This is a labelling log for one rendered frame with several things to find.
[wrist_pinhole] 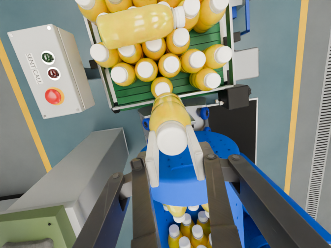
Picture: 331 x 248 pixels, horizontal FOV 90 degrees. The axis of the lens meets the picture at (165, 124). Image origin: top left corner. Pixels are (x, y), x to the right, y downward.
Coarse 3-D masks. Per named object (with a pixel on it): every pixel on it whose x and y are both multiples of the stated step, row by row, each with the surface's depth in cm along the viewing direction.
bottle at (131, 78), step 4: (116, 64) 44; (120, 64) 44; (124, 64) 44; (128, 64) 46; (112, 68) 44; (124, 68) 43; (128, 68) 44; (132, 68) 47; (128, 72) 44; (132, 72) 46; (128, 76) 44; (132, 76) 46; (136, 76) 52; (128, 80) 45; (132, 80) 47; (136, 80) 57; (120, 84) 45; (124, 84) 46; (128, 84) 47
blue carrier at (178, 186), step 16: (224, 144) 45; (160, 160) 43; (176, 160) 42; (160, 176) 36; (176, 176) 35; (192, 176) 34; (160, 192) 37; (176, 192) 35; (192, 192) 34; (160, 208) 61; (240, 208) 43; (160, 224) 60; (176, 224) 69; (240, 224) 44; (160, 240) 58; (240, 240) 45
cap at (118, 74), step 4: (116, 68) 41; (120, 68) 41; (112, 72) 41; (116, 72) 41; (120, 72) 41; (124, 72) 41; (112, 76) 41; (116, 76) 42; (120, 76) 42; (124, 76) 42; (116, 80) 42; (120, 80) 42; (124, 80) 42
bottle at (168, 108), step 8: (160, 96) 33; (168, 96) 30; (176, 96) 33; (160, 104) 26; (168, 104) 25; (176, 104) 25; (152, 112) 26; (160, 112) 23; (168, 112) 23; (176, 112) 23; (184, 112) 24; (152, 120) 24; (160, 120) 22; (168, 120) 22; (176, 120) 22; (184, 120) 23; (152, 128) 23; (184, 128) 22
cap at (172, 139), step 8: (160, 128) 21; (168, 128) 20; (176, 128) 20; (160, 136) 20; (168, 136) 20; (176, 136) 20; (184, 136) 20; (160, 144) 20; (168, 144) 20; (176, 144) 20; (184, 144) 20; (168, 152) 21; (176, 152) 21
